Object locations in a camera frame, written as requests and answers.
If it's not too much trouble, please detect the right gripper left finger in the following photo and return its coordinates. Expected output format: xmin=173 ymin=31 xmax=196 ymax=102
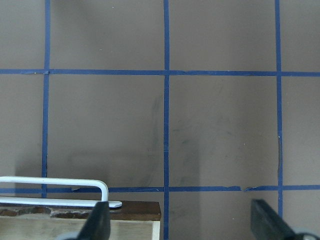
xmin=55 ymin=201 xmax=111 ymax=240

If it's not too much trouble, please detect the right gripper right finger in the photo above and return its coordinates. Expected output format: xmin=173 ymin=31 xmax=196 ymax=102
xmin=250 ymin=199 xmax=320 ymax=240

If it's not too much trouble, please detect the wooden drawer with white handle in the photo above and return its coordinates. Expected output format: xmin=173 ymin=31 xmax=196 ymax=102
xmin=0 ymin=176 xmax=162 ymax=240

